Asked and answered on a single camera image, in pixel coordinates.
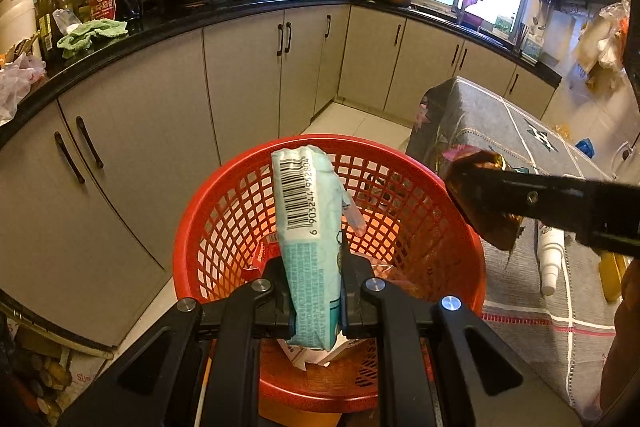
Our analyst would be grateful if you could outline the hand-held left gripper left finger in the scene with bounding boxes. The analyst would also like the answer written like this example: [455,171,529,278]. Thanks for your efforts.
[57,257,299,427]

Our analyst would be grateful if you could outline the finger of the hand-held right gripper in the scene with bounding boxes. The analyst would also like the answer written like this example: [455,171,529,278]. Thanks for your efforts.
[456,164,592,234]

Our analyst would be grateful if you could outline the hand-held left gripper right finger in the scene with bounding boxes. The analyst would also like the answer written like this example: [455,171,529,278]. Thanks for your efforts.
[340,252,583,427]

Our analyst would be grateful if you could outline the red snack bag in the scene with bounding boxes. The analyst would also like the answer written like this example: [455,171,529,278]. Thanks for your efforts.
[252,232,286,271]

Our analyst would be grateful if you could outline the teal tissue pack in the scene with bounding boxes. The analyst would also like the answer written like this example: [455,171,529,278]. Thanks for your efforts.
[270,146,366,352]

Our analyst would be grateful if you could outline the brown shiny wrapper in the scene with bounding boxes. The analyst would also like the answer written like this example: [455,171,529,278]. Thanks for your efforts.
[442,144,526,253]

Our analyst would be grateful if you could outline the red plastic basket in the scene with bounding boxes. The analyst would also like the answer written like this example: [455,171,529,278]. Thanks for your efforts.
[172,134,487,418]

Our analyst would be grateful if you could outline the person's right forearm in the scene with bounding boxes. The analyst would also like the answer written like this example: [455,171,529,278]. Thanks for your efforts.
[599,267,640,414]

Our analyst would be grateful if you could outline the yellow round container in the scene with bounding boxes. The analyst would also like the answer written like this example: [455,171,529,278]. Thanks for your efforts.
[600,252,629,303]

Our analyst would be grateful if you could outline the green and white box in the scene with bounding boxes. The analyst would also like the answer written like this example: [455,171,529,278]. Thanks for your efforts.
[520,32,546,62]

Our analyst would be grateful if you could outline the grey printed tablecloth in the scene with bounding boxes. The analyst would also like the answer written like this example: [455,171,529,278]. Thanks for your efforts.
[405,77,640,423]

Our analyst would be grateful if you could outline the hanging plastic bags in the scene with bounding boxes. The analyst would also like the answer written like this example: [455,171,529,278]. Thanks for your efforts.
[572,0,631,96]

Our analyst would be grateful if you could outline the lower kitchen cabinets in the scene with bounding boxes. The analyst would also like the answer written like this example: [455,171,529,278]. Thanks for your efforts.
[0,4,559,361]

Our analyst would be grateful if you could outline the printed sack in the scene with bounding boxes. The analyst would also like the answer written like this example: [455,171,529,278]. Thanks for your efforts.
[0,312,111,427]

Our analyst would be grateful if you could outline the black countertop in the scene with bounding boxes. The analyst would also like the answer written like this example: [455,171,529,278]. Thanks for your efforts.
[0,0,564,148]

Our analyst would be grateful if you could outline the green cloth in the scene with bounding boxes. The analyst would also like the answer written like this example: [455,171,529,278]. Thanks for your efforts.
[56,19,129,60]

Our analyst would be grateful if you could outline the white plastic bag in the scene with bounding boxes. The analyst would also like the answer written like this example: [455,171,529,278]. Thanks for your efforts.
[0,54,49,126]

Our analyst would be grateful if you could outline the olive oil bottle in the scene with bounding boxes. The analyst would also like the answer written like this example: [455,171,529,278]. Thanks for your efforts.
[37,0,66,60]

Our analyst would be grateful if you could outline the white container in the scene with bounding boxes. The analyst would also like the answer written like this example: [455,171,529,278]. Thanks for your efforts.
[0,0,39,58]

